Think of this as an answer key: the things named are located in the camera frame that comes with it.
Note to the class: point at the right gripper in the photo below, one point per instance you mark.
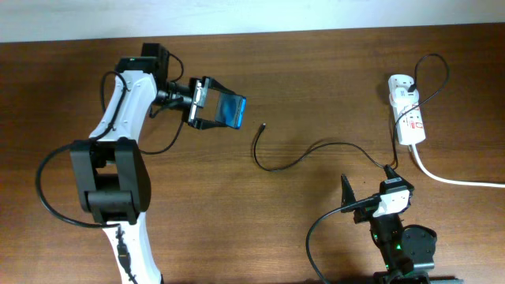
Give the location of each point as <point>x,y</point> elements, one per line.
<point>365,213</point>

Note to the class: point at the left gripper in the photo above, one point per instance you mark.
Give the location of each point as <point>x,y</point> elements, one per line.
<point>200,86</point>

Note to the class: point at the blue Galaxy smartphone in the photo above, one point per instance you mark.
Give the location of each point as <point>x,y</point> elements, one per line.
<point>230,110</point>

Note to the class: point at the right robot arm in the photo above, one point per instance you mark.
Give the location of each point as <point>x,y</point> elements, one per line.
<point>407,251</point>

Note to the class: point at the white power strip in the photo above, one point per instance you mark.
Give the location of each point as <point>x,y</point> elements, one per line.
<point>410,128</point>

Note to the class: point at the white USB wall charger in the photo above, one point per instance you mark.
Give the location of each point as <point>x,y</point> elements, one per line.
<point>400,97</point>

